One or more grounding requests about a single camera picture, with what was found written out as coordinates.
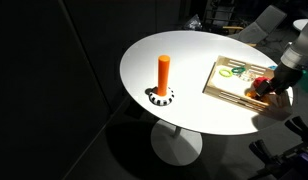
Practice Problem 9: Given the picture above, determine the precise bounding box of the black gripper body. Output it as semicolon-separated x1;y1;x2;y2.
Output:
269;61;304;95

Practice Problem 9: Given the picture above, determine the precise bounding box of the orange studded ring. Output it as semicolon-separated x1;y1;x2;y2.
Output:
245;89;262;100

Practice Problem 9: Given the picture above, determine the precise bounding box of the light wooden tray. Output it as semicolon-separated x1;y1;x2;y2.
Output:
202;54;294;122

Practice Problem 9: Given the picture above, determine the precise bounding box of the white round side table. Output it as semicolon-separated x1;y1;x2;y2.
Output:
292;18;308;33

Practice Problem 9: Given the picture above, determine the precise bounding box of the grey lounge chair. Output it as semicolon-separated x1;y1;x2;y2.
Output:
223;4;288;46

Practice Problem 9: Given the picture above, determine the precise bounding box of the black clamp stand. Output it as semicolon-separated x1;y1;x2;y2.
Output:
248;115;308;180

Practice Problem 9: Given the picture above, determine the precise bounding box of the dark metal rack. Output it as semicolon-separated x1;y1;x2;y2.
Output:
203;0;236;28

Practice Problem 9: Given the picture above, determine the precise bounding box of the crumpled grey plastic bag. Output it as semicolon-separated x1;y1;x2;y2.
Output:
184;13;204;31

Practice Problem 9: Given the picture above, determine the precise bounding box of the orange cylindrical peg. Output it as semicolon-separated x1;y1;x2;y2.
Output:
156;54;171;97

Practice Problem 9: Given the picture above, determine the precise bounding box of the red studded ring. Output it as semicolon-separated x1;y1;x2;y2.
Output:
253;76;272;88

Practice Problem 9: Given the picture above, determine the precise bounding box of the clear ring with coloured beads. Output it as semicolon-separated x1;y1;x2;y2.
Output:
239;70;257;83

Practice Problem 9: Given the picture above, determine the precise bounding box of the thin teal ring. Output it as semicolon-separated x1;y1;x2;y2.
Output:
230;66;247;75

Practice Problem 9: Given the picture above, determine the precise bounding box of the thin lime green ring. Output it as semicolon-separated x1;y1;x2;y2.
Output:
218;67;234;79

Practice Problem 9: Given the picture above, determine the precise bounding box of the black and white striped ring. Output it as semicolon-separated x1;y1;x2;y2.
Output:
148;86;175;107

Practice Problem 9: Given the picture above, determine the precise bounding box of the white table pedestal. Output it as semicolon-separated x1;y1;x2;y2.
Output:
150;119;204;167

